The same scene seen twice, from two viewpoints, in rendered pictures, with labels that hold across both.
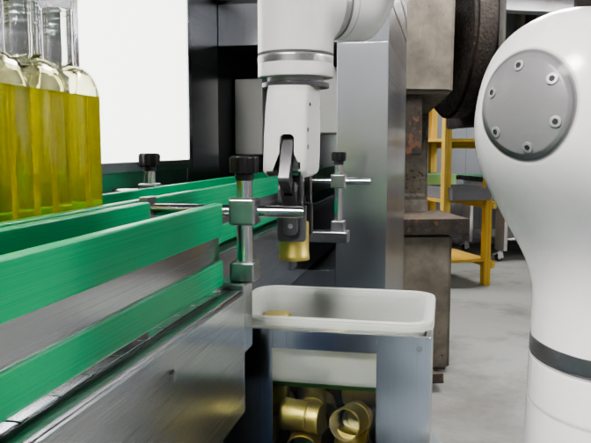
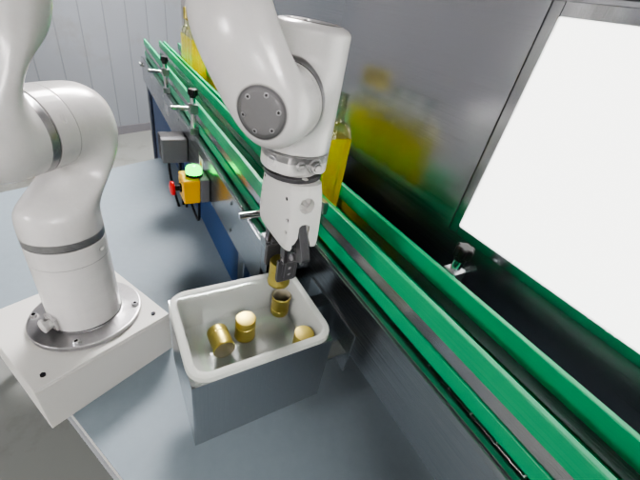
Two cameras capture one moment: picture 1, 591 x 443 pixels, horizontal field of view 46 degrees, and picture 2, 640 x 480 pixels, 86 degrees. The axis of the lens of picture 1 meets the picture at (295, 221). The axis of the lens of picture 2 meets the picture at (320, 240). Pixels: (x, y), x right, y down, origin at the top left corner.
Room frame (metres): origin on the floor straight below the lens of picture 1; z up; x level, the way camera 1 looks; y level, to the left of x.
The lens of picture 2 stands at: (1.11, -0.27, 1.43)
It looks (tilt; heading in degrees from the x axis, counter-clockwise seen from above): 34 degrees down; 132
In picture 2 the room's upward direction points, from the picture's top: 12 degrees clockwise
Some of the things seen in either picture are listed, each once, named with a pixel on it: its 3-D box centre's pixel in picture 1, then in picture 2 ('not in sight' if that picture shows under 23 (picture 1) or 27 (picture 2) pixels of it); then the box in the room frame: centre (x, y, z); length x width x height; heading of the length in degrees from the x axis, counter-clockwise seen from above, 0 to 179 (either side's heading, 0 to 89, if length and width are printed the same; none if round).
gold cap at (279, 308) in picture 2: not in sight; (280, 303); (0.76, 0.04, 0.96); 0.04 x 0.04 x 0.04
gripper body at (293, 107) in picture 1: (295, 126); (289, 199); (0.79, 0.00, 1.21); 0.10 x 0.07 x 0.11; 169
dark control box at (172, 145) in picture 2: not in sight; (172, 147); (-0.01, 0.15, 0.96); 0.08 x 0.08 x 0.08; 78
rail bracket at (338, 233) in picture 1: (325, 211); not in sight; (1.33, -0.06, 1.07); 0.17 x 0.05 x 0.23; 78
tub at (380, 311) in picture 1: (335, 338); (249, 331); (0.79, -0.05, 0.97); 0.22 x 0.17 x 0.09; 78
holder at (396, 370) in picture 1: (311, 376); (262, 345); (0.80, -0.02, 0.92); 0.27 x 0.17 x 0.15; 78
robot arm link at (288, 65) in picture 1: (295, 69); (294, 157); (0.80, 0.00, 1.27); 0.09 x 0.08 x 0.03; 169
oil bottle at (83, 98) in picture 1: (62, 181); (326, 170); (0.65, 0.22, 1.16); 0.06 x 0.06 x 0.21; 79
